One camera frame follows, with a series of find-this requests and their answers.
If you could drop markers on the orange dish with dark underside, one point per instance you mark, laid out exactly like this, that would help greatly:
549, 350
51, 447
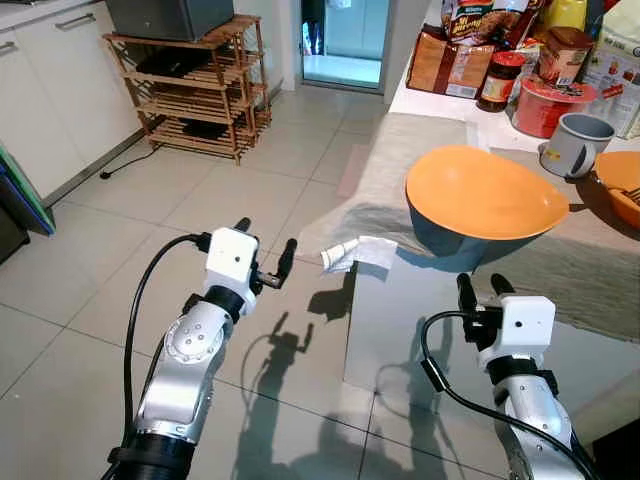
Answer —
485, 190

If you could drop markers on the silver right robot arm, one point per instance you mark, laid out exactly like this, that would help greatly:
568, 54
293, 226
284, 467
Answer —
535, 410

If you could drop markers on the white crumpled tissue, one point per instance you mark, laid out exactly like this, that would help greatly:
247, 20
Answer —
360, 255

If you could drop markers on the wooden shelf rack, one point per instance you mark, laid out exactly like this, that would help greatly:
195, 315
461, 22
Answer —
240, 95

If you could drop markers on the grey tablecloth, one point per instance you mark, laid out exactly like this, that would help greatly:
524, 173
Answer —
390, 170

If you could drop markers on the grey mug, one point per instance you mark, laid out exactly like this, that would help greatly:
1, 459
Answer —
580, 150

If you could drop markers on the metal fork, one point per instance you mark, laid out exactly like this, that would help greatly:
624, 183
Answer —
630, 193

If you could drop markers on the orange bowl holding fork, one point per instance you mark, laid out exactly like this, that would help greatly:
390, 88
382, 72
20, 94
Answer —
620, 180

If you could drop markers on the red instant noodle bowl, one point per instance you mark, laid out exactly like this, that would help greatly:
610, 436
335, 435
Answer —
550, 108

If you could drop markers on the red sauce jar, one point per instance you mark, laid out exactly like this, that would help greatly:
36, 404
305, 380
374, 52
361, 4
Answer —
500, 85

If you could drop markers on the glass door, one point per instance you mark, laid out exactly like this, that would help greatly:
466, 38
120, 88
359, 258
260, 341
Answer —
345, 40

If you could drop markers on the dark board with green edge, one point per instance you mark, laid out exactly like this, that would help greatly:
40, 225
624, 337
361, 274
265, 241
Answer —
25, 195

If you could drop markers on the black box appliance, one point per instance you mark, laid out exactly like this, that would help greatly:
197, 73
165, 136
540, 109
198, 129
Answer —
170, 18

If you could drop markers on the brown food packet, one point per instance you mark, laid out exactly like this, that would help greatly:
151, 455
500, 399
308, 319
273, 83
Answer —
445, 65

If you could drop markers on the white kitchen cabinet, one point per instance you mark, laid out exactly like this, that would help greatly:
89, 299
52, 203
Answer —
50, 90

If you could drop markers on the brown round canister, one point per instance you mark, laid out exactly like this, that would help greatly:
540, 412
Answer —
565, 55

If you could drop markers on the printed snack bag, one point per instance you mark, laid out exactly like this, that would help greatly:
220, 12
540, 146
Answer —
485, 20

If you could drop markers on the yellow bottle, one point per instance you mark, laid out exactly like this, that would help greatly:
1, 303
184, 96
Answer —
565, 12

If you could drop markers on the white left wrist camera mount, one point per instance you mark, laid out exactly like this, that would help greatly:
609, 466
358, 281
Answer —
232, 258

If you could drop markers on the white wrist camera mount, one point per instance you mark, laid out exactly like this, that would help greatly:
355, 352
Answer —
527, 325
232, 258

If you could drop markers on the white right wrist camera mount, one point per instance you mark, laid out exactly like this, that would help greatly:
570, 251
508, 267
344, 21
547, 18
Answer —
527, 325

